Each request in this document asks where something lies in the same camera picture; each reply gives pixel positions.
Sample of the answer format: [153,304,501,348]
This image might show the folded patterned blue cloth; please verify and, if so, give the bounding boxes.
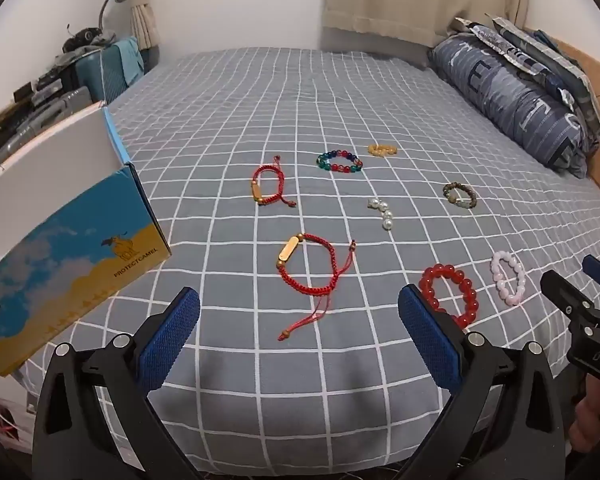
[452,14,600,143]

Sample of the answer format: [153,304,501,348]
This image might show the multicoloured bead bracelet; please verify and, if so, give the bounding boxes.
[315,148,365,176]

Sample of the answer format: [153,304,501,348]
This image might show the small red cord bracelet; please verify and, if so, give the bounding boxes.
[250,156,297,208]

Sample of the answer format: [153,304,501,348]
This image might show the white and red cables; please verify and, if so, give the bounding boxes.
[0,395,26,441]

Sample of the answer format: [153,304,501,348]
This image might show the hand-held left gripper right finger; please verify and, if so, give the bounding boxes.
[397,282,576,480]

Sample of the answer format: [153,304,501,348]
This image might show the person's right hand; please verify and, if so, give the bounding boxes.
[568,374,600,467]

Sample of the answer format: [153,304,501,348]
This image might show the grey suitcase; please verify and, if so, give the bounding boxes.
[0,85,93,166]

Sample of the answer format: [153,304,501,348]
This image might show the blue and yellow cardboard box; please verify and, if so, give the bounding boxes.
[0,101,172,377]

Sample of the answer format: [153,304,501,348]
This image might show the teal suitcase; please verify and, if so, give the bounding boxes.
[75,45,131,106]

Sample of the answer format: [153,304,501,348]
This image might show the black electronics pile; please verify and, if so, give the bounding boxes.
[12,67,63,106]

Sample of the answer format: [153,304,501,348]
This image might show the white pearl bracelet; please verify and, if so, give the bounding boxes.
[366,197,396,232]

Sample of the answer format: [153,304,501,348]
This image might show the teal cloth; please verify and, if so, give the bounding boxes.
[111,37,147,81]

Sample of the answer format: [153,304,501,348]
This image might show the pink bead bracelet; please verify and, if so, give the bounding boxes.
[490,251,526,307]

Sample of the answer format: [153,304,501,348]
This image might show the tied beige curtain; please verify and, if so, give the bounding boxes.
[100,0,162,73]

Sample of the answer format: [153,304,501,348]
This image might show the red bead bracelet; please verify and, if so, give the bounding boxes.
[419,263,481,331]

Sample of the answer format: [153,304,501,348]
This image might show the large red cord bracelet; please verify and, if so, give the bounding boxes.
[274,232,357,342]

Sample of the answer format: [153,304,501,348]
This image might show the grey checked bed sheet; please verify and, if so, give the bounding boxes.
[17,47,600,480]

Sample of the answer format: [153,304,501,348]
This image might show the brown and green bead bracelet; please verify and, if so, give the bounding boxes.
[442,182,477,210]

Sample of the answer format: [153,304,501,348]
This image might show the blue-grey printed pillow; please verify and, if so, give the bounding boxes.
[426,32,600,179]

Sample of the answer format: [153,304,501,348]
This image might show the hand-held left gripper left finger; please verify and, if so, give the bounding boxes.
[32,286,203,480]

